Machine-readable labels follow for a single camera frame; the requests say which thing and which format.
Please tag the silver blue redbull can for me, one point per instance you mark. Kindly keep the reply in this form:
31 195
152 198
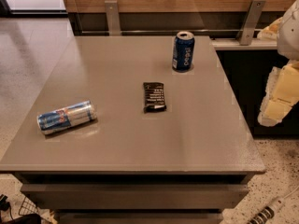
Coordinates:
66 117

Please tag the horizontal metal rail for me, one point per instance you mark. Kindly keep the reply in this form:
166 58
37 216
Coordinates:
215 33

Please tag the black snack bar wrapper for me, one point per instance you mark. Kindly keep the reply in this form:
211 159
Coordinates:
154 97

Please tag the grey drawer cabinet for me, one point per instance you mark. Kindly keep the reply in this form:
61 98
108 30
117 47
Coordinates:
183 165

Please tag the black wire basket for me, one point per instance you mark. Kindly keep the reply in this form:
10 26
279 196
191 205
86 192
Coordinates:
27 213

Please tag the metal rail bracket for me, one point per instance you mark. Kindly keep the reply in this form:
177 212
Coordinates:
113 17
246 33

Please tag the right metal rail bracket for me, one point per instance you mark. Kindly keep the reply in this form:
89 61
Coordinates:
246 33

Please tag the left metal rail bracket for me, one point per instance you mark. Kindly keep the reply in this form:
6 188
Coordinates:
113 17

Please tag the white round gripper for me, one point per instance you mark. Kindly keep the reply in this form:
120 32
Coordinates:
290 32

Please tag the blue pepsi can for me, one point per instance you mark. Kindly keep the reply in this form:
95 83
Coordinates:
183 51

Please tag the white power strip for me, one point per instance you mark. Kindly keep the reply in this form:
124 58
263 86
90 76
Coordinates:
269 210

